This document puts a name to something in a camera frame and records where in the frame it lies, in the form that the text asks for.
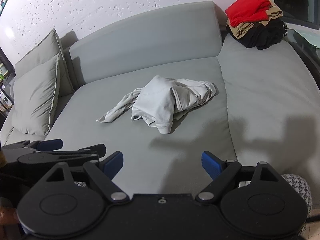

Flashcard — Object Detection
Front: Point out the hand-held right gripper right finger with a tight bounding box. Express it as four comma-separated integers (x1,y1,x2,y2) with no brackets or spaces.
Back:
196,151,286,202

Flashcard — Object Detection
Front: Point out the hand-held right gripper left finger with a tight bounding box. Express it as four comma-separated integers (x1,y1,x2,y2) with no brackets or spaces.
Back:
37,151,129,202

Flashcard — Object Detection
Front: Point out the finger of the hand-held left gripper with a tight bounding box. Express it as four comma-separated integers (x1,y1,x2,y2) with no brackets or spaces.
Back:
22,139,63,153
18,144,107,167

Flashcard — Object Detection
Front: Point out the white t-shirt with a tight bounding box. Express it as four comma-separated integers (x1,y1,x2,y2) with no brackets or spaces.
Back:
96,75,217,134

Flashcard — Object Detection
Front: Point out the person's left hand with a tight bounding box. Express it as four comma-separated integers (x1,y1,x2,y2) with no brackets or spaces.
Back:
0,206,18,225

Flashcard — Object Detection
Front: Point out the grey cushion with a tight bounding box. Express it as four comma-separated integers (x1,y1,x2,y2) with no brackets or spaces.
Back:
14,29,75,98
11,54,62,135

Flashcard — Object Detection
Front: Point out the bookshelf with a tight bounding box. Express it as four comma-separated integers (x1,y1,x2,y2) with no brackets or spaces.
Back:
0,47,16,117

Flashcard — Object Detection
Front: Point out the houndstooth patterned cloth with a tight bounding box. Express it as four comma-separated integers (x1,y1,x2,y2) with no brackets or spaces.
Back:
279,174,313,235

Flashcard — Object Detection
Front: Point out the grey sofa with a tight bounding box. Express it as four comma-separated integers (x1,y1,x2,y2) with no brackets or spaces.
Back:
0,0,320,205

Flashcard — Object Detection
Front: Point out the black garment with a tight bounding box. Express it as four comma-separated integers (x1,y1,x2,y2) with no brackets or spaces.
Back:
235,19,288,50

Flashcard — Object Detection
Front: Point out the glass side table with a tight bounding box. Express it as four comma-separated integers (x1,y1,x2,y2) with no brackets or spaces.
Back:
285,22,320,80

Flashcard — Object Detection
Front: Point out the red garment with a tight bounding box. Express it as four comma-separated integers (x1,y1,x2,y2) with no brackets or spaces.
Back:
225,0,272,27

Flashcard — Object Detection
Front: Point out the tan garment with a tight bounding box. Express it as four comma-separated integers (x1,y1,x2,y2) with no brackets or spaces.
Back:
226,0,283,39

